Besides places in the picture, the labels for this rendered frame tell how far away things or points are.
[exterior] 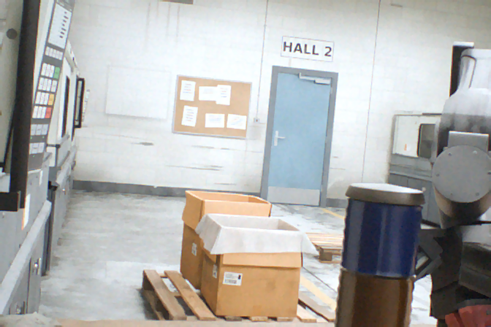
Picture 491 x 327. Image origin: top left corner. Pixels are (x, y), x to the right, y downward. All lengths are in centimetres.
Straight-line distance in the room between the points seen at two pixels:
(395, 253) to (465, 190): 34
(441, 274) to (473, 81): 25
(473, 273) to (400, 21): 1186
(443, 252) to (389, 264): 40
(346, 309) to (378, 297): 2
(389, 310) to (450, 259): 39
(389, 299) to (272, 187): 1136
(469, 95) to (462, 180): 18
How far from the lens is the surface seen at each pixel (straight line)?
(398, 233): 35
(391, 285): 35
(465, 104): 82
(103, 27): 1139
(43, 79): 149
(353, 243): 36
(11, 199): 141
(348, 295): 36
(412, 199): 35
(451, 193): 69
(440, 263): 73
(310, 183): 1186
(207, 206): 462
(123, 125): 1133
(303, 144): 1178
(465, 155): 70
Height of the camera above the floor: 122
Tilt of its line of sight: 3 degrees down
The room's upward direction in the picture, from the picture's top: 5 degrees clockwise
